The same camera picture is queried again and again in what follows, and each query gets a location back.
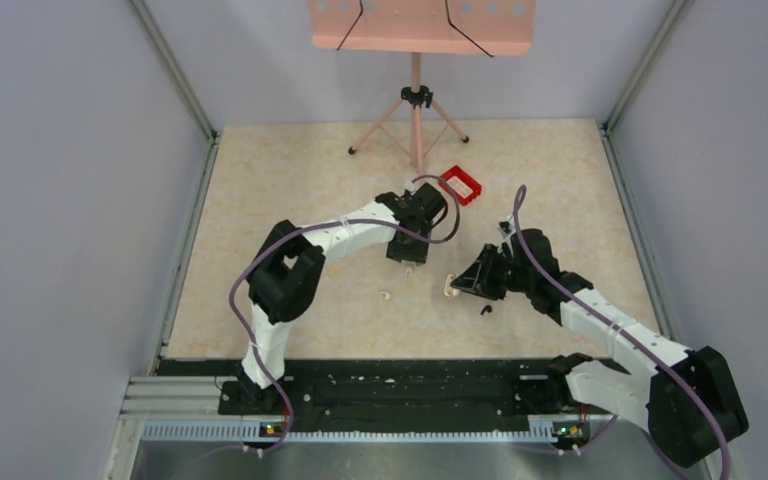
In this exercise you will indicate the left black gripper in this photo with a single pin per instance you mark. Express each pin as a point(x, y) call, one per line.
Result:
point(416, 255)

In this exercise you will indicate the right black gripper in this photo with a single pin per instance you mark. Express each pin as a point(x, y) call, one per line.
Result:
point(478, 278)

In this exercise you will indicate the beige earbud charging case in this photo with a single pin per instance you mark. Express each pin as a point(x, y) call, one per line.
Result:
point(449, 291)

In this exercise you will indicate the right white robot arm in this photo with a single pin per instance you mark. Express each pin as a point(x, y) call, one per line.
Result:
point(684, 400)

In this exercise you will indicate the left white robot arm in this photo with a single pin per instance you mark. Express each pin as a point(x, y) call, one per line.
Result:
point(280, 284)

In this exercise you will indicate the red plastic box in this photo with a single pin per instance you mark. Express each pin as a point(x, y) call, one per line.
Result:
point(465, 186)

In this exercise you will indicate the pink music stand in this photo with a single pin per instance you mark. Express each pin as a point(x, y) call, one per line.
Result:
point(487, 28)

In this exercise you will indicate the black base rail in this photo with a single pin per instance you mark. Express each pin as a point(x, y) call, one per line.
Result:
point(408, 396)

